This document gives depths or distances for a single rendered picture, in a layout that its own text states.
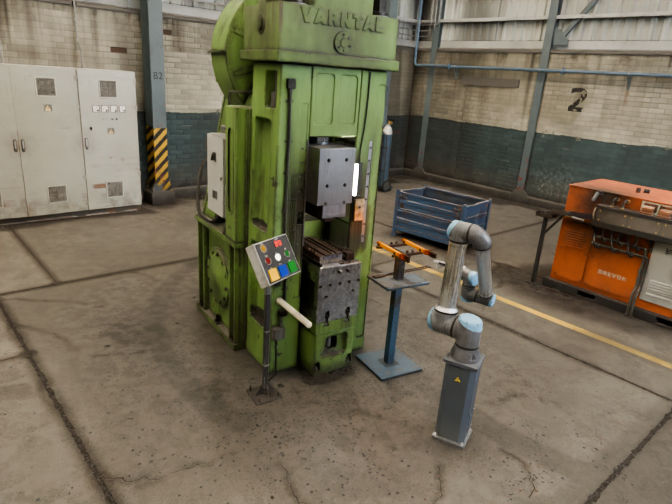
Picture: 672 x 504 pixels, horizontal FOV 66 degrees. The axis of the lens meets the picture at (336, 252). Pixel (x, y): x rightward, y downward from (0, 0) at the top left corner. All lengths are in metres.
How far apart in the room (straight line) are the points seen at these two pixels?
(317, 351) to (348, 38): 2.27
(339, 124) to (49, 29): 5.82
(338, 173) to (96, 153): 5.31
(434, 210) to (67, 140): 5.25
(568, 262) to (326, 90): 3.97
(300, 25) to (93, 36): 5.79
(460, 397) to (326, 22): 2.56
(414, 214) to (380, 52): 4.07
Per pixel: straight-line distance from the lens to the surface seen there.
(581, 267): 6.61
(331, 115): 3.76
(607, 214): 6.24
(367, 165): 3.99
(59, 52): 8.87
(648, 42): 10.75
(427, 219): 7.53
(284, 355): 4.15
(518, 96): 11.52
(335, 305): 3.94
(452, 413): 3.57
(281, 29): 3.50
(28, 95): 8.12
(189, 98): 9.58
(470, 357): 3.37
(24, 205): 8.30
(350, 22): 3.76
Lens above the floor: 2.24
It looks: 19 degrees down
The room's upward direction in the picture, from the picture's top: 4 degrees clockwise
